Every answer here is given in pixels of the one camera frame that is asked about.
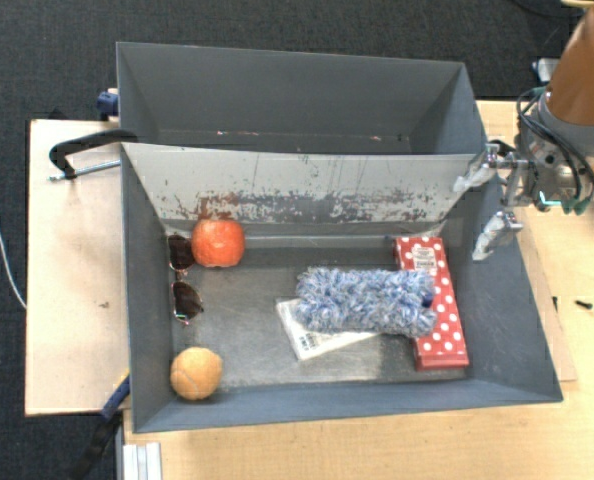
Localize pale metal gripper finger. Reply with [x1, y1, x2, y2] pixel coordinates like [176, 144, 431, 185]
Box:
[451, 143, 502, 193]
[471, 210, 524, 262]

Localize red white-dotted box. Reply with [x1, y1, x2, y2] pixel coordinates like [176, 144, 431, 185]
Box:
[393, 236, 471, 372]

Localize blue and white fluffy cloth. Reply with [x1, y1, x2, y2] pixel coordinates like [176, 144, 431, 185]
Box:
[295, 266, 438, 340]

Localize white flat packet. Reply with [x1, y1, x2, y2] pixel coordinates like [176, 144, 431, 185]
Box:
[275, 297, 379, 362]

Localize grey metal bin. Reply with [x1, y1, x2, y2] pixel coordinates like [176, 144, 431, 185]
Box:
[115, 41, 564, 434]

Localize orange fruit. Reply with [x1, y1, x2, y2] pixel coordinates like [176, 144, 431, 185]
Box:
[190, 218, 247, 269]

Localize dark sunglasses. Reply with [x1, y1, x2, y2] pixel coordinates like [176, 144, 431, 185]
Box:
[167, 233, 205, 326]

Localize tan tennis ball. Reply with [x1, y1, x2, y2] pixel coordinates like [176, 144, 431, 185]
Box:
[169, 346, 224, 402]

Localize pale wood board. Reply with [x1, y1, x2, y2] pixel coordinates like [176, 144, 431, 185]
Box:
[24, 117, 131, 417]

